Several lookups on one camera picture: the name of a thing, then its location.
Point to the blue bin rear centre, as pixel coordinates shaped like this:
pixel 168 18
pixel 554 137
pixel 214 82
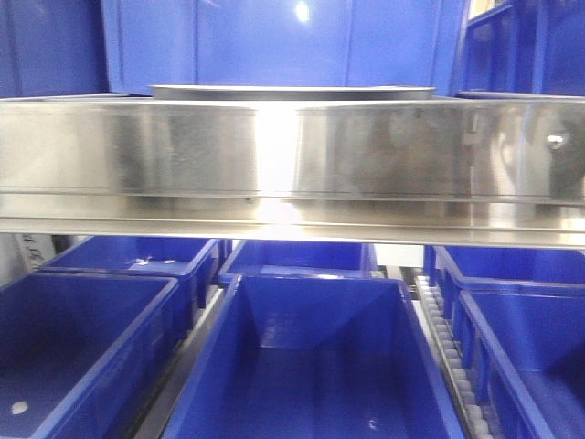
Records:
pixel 300 258

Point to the blue crate upper right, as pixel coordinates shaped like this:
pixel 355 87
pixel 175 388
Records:
pixel 521 47

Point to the blue bin rear left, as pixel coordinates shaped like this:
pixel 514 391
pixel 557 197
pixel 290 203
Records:
pixel 194 262

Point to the roller conveyor rail right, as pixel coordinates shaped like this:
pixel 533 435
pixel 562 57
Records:
pixel 475 417

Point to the blue bin rear right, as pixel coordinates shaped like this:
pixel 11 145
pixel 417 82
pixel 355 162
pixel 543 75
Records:
pixel 457 268

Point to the blue bin lower left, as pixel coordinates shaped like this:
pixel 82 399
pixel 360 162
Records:
pixel 81 353

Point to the grey metal rail left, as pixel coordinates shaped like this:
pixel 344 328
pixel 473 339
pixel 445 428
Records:
pixel 156 413

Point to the stainless steel shelf front panel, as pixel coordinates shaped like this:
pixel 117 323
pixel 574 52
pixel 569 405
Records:
pixel 463 172

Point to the blue bin lower centre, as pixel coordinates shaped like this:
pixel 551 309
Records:
pixel 293 357

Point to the large blue crate upper centre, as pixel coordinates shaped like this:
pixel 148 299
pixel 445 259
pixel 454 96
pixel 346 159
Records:
pixel 281 43

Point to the silver metal tray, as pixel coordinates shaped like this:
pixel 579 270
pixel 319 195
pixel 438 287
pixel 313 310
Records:
pixel 192 92

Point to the blue bin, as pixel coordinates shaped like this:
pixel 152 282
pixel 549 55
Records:
pixel 194 262
pixel 300 258
pixel 457 268
pixel 81 353
pixel 293 357
pixel 525 353

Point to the blue crate upper left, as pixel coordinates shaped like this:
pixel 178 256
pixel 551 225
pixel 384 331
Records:
pixel 52 48

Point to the blue bin lower right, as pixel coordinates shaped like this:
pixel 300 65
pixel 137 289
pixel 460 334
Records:
pixel 525 353

